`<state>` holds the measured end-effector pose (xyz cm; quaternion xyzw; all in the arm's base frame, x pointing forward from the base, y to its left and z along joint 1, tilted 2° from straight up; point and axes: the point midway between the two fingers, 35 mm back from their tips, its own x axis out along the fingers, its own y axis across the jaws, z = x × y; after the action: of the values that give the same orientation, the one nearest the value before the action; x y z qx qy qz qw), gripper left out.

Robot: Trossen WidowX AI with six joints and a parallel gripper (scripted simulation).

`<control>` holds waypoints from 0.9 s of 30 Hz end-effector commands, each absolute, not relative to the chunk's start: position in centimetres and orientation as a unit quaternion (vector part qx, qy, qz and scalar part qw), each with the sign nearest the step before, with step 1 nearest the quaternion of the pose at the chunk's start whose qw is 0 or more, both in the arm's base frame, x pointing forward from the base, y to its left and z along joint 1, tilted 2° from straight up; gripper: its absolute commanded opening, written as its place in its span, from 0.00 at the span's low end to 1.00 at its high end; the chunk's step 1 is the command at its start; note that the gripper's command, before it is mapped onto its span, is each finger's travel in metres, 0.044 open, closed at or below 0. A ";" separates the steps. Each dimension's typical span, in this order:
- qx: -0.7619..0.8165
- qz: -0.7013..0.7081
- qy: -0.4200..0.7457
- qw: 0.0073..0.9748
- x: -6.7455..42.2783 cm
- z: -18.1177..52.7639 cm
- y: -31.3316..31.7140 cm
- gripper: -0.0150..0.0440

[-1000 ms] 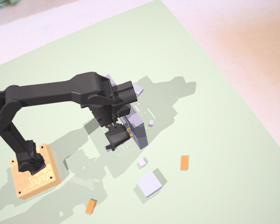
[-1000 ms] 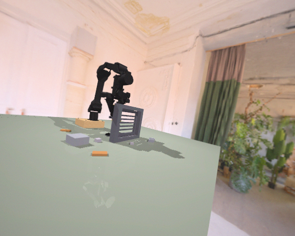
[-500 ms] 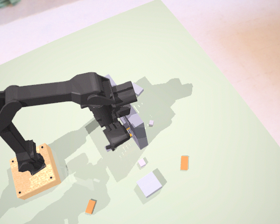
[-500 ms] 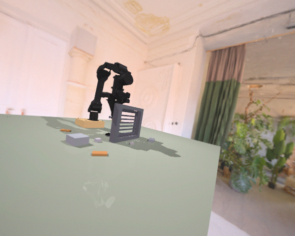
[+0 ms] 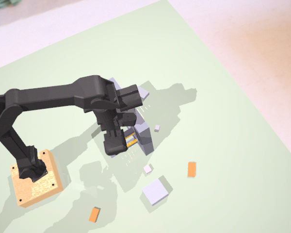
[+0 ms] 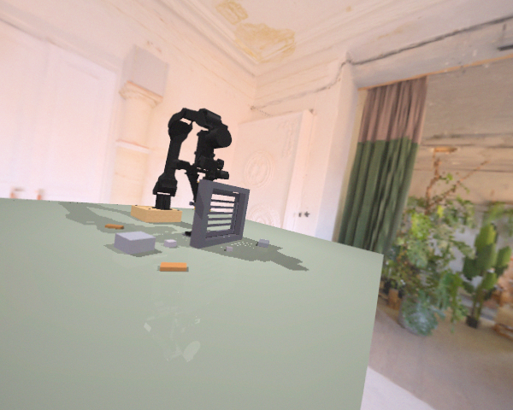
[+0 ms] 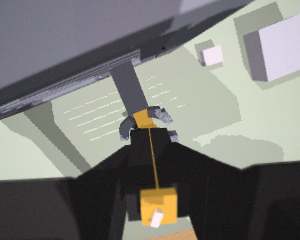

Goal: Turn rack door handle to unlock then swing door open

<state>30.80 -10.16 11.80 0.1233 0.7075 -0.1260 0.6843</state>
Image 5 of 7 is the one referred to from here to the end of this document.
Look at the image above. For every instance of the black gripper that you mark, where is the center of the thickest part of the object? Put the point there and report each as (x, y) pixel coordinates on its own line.
(114, 140)

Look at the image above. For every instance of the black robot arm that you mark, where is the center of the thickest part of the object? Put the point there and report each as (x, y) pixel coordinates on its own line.
(91, 93)

